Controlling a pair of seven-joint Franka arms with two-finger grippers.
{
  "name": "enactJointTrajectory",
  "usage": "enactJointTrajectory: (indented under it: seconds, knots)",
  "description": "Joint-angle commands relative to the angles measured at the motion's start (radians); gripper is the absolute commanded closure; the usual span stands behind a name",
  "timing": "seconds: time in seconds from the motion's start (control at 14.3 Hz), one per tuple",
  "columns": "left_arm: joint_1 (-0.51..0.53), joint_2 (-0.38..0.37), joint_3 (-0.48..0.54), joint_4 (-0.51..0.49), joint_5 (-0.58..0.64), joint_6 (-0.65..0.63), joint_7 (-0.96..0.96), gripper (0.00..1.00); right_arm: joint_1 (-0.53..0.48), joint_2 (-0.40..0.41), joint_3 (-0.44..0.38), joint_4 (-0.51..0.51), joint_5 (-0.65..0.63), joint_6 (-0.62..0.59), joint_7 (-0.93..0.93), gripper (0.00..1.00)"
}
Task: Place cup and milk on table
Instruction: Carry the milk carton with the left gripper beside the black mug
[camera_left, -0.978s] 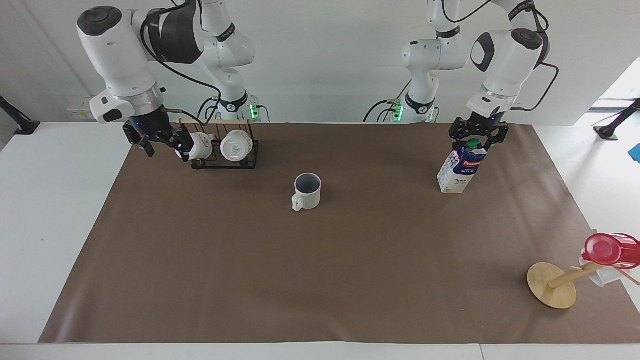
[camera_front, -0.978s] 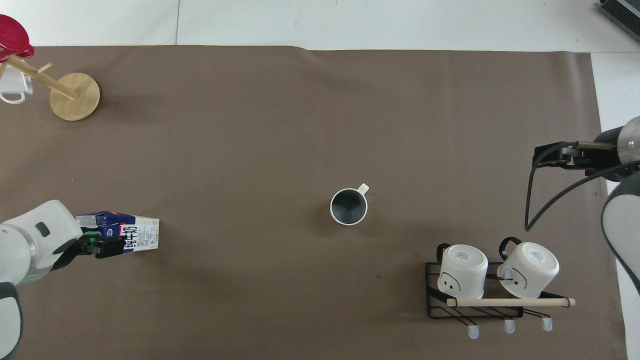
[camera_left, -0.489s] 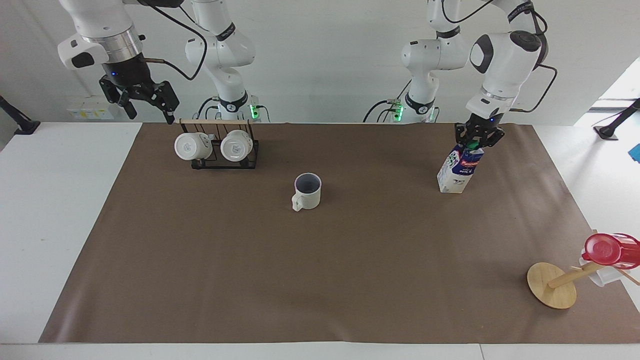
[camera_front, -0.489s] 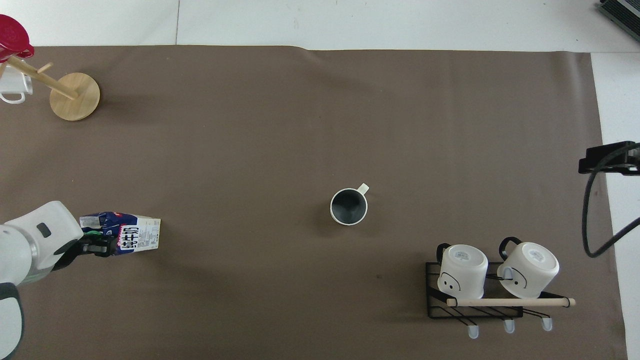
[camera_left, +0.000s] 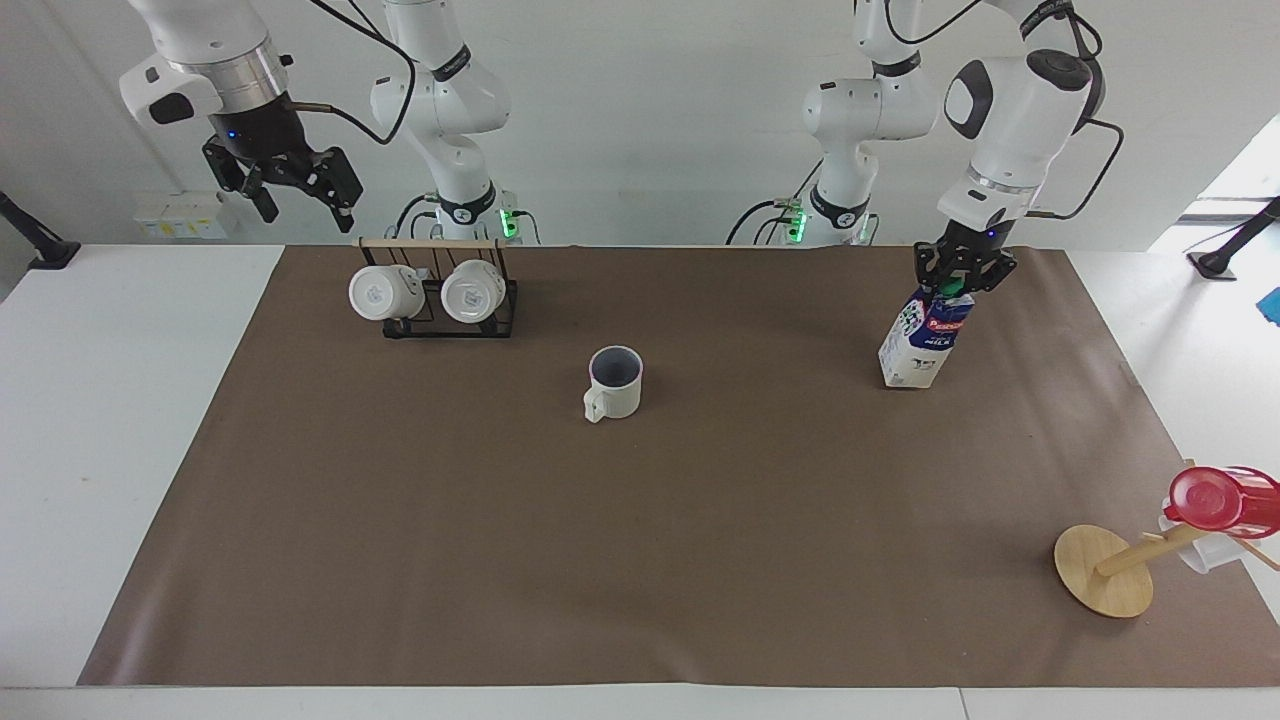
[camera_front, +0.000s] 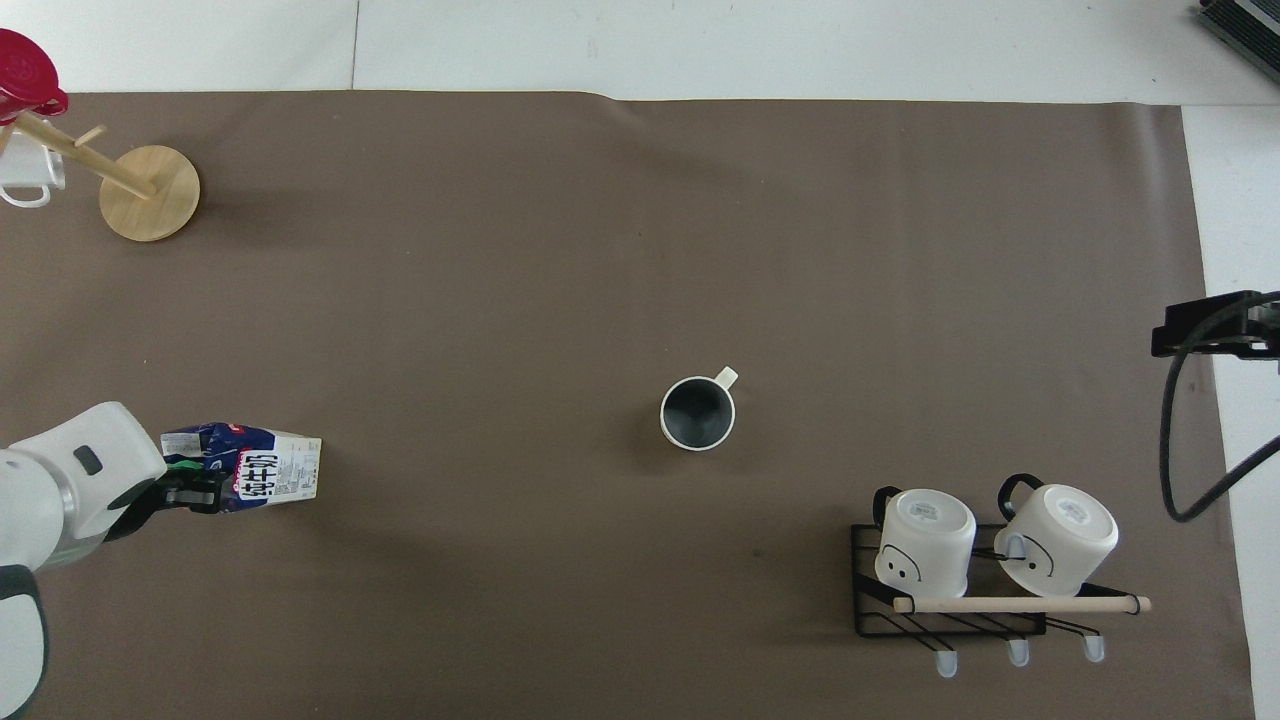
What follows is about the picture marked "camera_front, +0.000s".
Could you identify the wooden mug tree stand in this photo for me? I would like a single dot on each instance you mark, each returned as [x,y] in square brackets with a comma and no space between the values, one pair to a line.
[150,195]

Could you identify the red cup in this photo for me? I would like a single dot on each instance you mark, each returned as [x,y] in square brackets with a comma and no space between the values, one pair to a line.
[25,70]

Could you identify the blue white milk carton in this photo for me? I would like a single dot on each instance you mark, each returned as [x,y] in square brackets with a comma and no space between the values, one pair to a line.
[280,470]

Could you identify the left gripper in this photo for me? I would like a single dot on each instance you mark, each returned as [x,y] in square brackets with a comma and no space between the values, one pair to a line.
[145,505]

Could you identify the white cup dark inside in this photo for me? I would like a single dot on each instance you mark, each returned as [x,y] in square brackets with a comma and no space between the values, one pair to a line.
[697,415]

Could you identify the clear white mug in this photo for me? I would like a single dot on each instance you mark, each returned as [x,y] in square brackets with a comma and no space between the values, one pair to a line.
[30,165]

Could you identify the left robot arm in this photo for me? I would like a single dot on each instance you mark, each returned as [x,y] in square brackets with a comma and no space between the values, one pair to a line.
[40,495]

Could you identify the grey ribbed device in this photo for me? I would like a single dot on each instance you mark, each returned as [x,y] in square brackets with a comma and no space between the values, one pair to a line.
[1245,25]

